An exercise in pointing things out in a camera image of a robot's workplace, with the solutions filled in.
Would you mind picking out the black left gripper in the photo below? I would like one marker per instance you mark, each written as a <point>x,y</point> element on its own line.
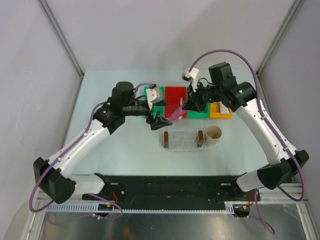
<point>158,122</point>

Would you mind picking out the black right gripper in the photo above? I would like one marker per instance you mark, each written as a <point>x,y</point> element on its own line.
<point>193,102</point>

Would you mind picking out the pink toothpaste tube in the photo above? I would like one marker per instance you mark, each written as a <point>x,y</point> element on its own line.
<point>178,113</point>

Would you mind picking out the clear glass tray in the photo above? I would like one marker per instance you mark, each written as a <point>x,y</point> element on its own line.
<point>186,141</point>

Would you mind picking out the beige cup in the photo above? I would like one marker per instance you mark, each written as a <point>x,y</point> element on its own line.
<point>212,135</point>

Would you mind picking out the white toothpaste tube red cap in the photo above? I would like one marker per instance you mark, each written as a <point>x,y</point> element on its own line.
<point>223,109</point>

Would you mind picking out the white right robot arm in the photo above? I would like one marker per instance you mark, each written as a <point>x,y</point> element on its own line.
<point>283,158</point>

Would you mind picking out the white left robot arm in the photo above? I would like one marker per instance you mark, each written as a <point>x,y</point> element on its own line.
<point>55,177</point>

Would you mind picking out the green plastic bin far left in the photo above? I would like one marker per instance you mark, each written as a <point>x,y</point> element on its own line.
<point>156,109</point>

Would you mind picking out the green plastic bin with cup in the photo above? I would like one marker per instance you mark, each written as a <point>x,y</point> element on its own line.
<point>199,115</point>

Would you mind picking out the red plastic bin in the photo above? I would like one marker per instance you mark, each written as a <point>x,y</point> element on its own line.
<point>173,95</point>

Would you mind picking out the yellow plastic bin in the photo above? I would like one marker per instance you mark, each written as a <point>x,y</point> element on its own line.
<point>215,112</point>

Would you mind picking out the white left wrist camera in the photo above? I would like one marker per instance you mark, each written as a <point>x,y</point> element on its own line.
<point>153,96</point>

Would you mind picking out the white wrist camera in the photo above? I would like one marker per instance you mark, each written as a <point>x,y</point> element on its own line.
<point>153,96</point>
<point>192,76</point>

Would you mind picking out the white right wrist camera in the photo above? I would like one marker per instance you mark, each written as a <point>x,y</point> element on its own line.
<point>192,76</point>

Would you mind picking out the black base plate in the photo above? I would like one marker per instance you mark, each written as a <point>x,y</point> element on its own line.
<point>173,191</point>

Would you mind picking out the grey slotted cable duct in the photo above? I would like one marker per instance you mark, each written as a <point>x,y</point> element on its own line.
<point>101,207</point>

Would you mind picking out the aluminium frame post left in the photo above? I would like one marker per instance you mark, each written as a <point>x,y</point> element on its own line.
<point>53,22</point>

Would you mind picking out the aluminium frame post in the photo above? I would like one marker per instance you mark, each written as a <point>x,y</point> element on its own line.
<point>284,26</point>
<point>53,22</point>

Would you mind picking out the aluminium frame post right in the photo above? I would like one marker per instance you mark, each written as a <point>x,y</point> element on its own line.
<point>284,26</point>

